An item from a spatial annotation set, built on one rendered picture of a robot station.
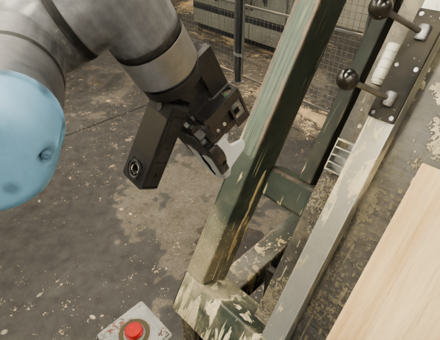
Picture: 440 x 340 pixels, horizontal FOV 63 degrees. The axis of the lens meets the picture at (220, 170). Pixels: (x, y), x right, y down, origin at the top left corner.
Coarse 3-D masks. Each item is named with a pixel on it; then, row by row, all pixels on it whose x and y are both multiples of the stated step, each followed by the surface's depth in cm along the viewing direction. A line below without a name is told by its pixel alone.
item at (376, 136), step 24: (432, 0) 63; (408, 96) 64; (360, 144) 69; (384, 144) 67; (360, 168) 69; (336, 192) 72; (360, 192) 70; (336, 216) 72; (312, 240) 75; (336, 240) 72; (312, 264) 75; (288, 288) 78; (312, 288) 76; (288, 312) 78; (264, 336) 81; (288, 336) 79
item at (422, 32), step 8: (376, 0) 57; (384, 0) 56; (392, 0) 57; (368, 8) 58; (376, 8) 57; (384, 8) 57; (392, 8) 57; (376, 16) 58; (384, 16) 57; (392, 16) 59; (400, 16) 59; (408, 24) 60; (424, 24) 61; (416, 32) 62; (424, 32) 61
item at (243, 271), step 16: (288, 224) 124; (272, 240) 118; (288, 240) 118; (256, 256) 113; (272, 256) 113; (240, 272) 108; (256, 272) 109; (272, 272) 104; (240, 288) 104; (256, 288) 113; (192, 336) 103
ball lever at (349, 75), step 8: (344, 72) 60; (352, 72) 59; (336, 80) 61; (344, 80) 60; (352, 80) 59; (344, 88) 61; (352, 88) 61; (360, 88) 63; (368, 88) 63; (384, 96) 64; (392, 96) 64; (384, 104) 65; (392, 104) 65
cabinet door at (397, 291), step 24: (432, 168) 64; (408, 192) 66; (432, 192) 64; (408, 216) 66; (432, 216) 64; (384, 240) 68; (408, 240) 66; (432, 240) 64; (384, 264) 68; (408, 264) 66; (432, 264) 64; (360, 288) 71; (384, 288) 68; (408, 288) 66; (432, 288) 64; (360, 312) 70; (384, 312) 68; (408, 312) 66; (432, 312) 63; (336, 336) 73; (360, 336) 70; (384, 336) 68; (408, 336) 66; (432, 336) 63
